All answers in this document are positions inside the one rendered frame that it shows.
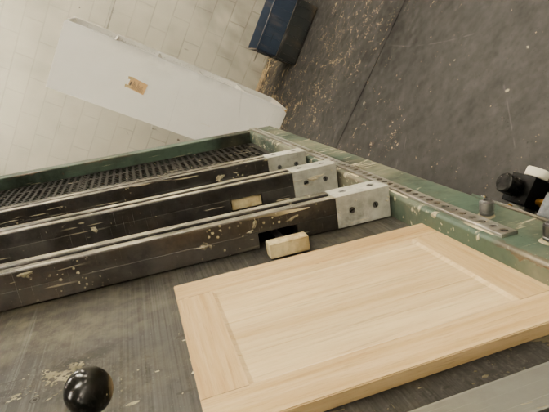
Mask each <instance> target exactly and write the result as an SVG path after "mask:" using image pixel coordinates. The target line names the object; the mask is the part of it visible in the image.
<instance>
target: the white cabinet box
mask: <svg viewBox="0 0 549 412"><path fill-rule="evenodd" d="M46 87H49V88H51V89H54V90H56V91H58V92H63V93H65V94H67V95H70V96H74V97H77V98H79V99H81V100H84V101H88V102H91V103H92V104H95V105H99V106H102V107H105V108H106V109H109V110H113V111H116V112H118V113H120V114H125V115H127V116H130V117H132V118H134V119H139V120H141V121H144V122H146V123H150V124H153V125H155V126H157V127H160V128H164V129H167V130H169V131H171V132H175V133H178V134H181V135H182V136H185V137H189V138H192V139H195V140H197V139H201V138H206V137H214V136H219V135H223V134H228V133H232V132H241V131H245V130H246V131H247V130H250V129H249V128H263V127H267V126H271V127H274V128H278V129H280V127H281V124H282V122H283V119H284V117H285V115H286V111H287V109H286V108H284V107H283V106H282V105H281V104H280V103H278V102H277V101H276V100H275V99H274V98H272V97H270V96H267V95H265V94H262V93H260V92H257V91H254V90H252V89H251V88H248V87H245V86H243V85H240V84H238V83H235V82H233V81H230V80H229V79H226V78H223V77H221V76H219V75H216V74H213V73H211V72H208V71H206V70H205V69H201V68H199V67H197V66H194V65H192V64H189V63H187V62H184V61H183V60H179V59H177V58H175V57H173V56H169V55H167V54H165V53H163V52H160V51H157V50H155V49H153V48H151V47H147V46H146V45H143V44H141V43H138V42H136V41H133V40H131V39H129V38H125V37H123V36H122V35H119V34H116V33H114V32H111V31H109V30H107V29H104V28H101V27H100V26H97V25H94V24H92V23H90V22H87V21H85V20H82V19H80V18H78V17H76V16H75V17H71V18H68V19H65V20H64V23H63V26H62V30H61V32H60V37H59V41H58V44H57V47H56V52H55V55H54V59H53V62H52V65H51V70H50V73H49V76H48V80H47V85H46Z"/></svg>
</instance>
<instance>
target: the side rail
mask: <svg viewBox="0 0 549 412"><path fill-rule="evenodd" d="M247 143H251V139H250V132H248V131H246V130H245V131H241V132H232V133H228V134H223V135H219V136H214V137H206V138H201V139H197V140H192V141H184V142H179V143H175V144H171V145H165V146H157V147H153V148H149V149H143V150H135V151H131V152H127V153H121V154H114V155H109V156H105V157H100V158H95V159H87V160H83V161H78V162H73V163H65V164H61V165H56V166H51V167H47V168H39V169H34V170H29V171H25V172H17V173H12V174H7V175H3V176H0V191H2V190H10V189H15V188H19V187H23V186H31V185H36V184H40V183H44V182H49V181H56V180H61V179H65V178H70V177H77V176H82V175H87V174H91V173H95V172H104V171H108V170H112V169H116V168H125V167H129V166H133V165H137V164H142V163H150V162H154V161H159V160H163V159H171V158H175V157H180V156H184V155H192V154H197V153H201V152H205V151H209V150H218V149H222V148H226V147H231V146H239V145H243V144H247Z"/></svg>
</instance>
